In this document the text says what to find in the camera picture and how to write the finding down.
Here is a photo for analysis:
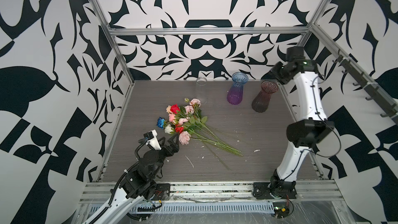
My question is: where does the red artificial rose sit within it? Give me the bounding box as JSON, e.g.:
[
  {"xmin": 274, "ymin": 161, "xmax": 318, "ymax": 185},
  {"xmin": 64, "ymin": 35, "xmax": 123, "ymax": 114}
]
[
  {"xmin": 175, "ymin": 124, "xmax": 184, "ymax": 134},
  {"xmin": 169, "ymin": 104, "xmax": 243, "ymax": 156}
]

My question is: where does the pink carnation spray stem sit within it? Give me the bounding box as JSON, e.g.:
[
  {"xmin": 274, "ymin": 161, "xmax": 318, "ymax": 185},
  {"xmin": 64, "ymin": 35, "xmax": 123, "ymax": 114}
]
[{"xmin": 181, "ymin": 98, "xmax": 243, "ymax": 157}]

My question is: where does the pink peony stem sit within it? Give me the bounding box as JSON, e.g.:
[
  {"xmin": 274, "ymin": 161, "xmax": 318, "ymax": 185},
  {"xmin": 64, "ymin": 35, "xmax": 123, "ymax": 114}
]
[{"xmin": 178, "ymin": 131, "xmax": 243, "ymax": 157}]

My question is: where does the clear ribbed glass vase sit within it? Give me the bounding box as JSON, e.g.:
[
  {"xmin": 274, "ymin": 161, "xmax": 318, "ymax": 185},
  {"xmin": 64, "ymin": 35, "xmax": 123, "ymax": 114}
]
[{"xmin": 195, "ymin": 77, "xmax": 207, "ymax": 105}]

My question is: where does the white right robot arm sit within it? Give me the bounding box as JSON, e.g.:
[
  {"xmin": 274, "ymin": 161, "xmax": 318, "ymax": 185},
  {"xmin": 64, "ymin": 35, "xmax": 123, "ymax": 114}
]
[{"xmin": 267, "ymin": 46, "xmax": 335, "ymax": 199}]

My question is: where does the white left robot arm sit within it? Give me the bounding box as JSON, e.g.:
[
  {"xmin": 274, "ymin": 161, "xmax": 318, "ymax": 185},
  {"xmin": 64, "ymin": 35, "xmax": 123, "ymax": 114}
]
[{"xmin": 83, "ymin": 133, "xmax": 179, "ymax": 224}]

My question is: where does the blue purple glass vase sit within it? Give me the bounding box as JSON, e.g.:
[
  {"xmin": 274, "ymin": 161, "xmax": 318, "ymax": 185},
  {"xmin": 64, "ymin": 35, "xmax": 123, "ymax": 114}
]
[{"xmin": 227, "ymin": 72, "xmax": 248, "ymax": 105}]

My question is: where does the dark red glass vase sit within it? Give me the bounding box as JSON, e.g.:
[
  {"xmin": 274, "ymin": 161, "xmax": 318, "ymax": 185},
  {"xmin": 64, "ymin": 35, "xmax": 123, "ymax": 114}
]
[{"xmin": 251, "ymin": 81, "xmax": 279, "ymax": 113}]

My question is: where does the white artificial rose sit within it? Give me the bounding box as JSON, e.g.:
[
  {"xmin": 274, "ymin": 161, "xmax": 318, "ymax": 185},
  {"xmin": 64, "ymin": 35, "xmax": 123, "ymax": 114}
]
[{"xmin": 164, "ymin": 124, "xmax": 175, "ymax": 135}]

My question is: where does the blue artificial rose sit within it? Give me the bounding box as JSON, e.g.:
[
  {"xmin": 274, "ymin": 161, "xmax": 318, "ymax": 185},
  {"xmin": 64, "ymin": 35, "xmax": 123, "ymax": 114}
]
[{"xmin": 157, "ymin": 117, "xmax": 166, "ymax": 129}]

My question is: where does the light pink artificial rose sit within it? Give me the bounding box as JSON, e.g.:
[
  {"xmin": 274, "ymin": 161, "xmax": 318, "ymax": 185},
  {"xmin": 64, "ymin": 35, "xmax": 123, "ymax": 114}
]
[{"xmin": 169, "ymin": 113, "xmax": 176, "ymax": 123}]

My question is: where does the peach artificial rose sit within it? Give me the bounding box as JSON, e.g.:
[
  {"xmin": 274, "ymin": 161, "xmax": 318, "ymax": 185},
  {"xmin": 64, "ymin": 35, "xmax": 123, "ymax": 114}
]
[{"xmin": 166, "ymin": 105, "xmax": 172, "ymax": 114}]

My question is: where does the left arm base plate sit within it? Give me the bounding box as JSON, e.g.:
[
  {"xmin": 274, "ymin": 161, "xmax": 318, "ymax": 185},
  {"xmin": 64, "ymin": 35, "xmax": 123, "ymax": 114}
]
[{"xmin": 148, "ymin": 183, "xmax": 171, "ymax": 201}]

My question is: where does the aluminium front rail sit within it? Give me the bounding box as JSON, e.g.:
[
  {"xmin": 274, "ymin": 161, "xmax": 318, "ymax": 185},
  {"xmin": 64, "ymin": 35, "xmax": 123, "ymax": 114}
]
[{"xmin": 79, "ymin": 180, "xmax": 344, "ymax": 204}]

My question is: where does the white cable duct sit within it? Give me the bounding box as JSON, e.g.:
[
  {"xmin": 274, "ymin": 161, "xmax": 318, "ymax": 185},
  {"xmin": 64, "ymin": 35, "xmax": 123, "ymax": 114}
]
[{"xmin": 90, "ymin": 201, "xmax": 276, "ymax": 215}]

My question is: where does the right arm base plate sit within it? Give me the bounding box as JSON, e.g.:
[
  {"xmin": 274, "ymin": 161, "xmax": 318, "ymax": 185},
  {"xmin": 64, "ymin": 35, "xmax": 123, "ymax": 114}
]
[{"xmin": 252, "ymin": 181, "xmax": 297, "ymax": 200}]

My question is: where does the wall hook rail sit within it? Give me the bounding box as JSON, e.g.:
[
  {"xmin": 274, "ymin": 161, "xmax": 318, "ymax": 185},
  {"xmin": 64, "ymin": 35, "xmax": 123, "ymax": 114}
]
[{"xmin": 331, "ymin": 49, "xmax": 398, "ymax": 125}]

